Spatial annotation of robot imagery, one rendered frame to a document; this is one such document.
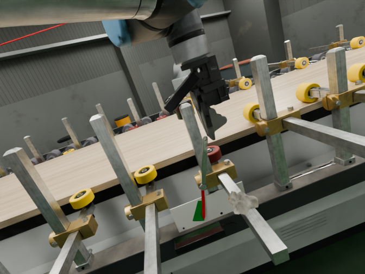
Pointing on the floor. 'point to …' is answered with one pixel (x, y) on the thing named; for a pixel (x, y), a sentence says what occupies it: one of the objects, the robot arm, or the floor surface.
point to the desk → (245, 69)
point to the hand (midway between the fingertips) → (209, 136)
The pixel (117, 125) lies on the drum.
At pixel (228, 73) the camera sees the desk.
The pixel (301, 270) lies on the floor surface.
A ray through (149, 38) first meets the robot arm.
